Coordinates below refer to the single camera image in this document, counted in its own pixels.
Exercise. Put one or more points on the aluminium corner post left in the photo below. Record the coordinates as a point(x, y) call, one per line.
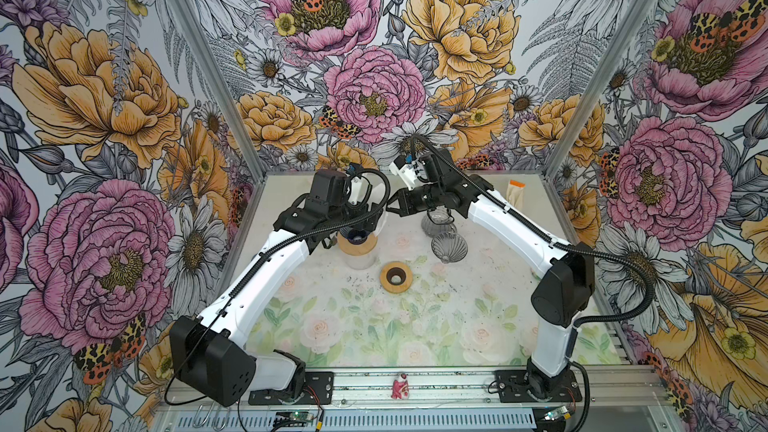
point(192, 30)

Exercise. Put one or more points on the grey ribbed glass dripper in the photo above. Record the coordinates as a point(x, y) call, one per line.
point(449, 247)

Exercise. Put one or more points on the wooden dripper ring stand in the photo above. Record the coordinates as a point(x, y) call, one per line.
point(368, 246)

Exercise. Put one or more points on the aluminium corner post right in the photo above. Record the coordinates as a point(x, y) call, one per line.
point(625, 31)

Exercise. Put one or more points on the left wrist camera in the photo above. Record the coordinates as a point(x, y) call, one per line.
point(328, 193)

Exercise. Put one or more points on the aluminium front rail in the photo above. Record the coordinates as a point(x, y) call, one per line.
point(606, 398)

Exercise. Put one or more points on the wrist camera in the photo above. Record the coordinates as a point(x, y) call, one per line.
point(407, 169)
point(328, 193)

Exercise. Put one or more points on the pink small figurine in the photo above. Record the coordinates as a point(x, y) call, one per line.
point(400, 387)

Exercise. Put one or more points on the grey ribbed glass pitcher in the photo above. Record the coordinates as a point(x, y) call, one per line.
point(438, 221)

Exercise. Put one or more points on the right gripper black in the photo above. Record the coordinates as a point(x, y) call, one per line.
point(406, 205)

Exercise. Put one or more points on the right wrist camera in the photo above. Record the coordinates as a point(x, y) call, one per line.
point(407, 169)

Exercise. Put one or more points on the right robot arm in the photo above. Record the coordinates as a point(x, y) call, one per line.
point(565, 272)

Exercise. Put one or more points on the blue glass dripper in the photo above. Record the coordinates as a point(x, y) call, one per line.
point(356, 237)

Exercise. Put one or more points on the aluminium corner post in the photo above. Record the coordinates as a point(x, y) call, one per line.
point(625, 31)
point(192, 30)

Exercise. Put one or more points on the orange coffee filter pack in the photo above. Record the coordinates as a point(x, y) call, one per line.
point(515, 193)

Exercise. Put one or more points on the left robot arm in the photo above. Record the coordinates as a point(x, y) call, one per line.
point(208, 351)

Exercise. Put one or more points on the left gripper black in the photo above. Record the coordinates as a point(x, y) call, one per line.
point(369, 224)

